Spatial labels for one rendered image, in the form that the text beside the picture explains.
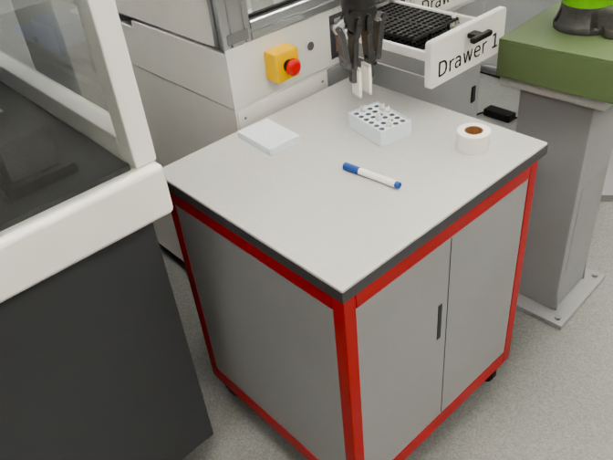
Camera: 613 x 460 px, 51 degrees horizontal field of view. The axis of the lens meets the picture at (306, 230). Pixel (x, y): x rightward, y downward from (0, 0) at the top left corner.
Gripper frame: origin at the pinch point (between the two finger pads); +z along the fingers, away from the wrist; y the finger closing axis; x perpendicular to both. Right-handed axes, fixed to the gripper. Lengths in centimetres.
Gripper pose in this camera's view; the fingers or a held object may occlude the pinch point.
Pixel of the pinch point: (361, 79)
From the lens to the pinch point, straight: 145.5
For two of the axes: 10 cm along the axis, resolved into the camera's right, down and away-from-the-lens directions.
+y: 8.5, -3.7, 3.7
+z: 0.9, 8.0, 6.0
